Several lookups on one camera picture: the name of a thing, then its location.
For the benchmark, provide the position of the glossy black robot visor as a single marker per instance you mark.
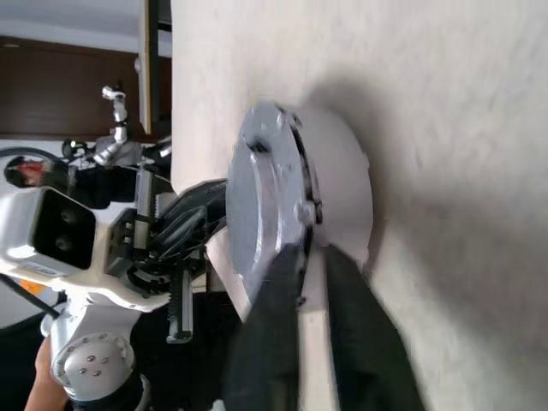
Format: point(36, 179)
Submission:
point(25, 171)

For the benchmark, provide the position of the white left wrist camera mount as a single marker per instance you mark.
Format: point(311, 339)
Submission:
point(17, 227)

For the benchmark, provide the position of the dark brown cabinet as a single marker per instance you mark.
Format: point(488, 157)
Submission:
point(51, 85)

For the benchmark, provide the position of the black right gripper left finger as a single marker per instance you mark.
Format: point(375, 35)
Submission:
point(265, 342)

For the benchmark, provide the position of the tan rounded object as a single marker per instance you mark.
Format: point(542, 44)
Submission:
point(43, 381)

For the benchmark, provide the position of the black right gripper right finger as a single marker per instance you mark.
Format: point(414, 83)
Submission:
point(368, 351)

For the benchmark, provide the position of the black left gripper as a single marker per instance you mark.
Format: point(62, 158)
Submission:
point(128, 244)

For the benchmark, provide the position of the white motor housing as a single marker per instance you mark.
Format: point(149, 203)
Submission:
point(342, 180)

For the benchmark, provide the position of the gray round housing lid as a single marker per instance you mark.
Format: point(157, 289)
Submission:
point(257, 205)

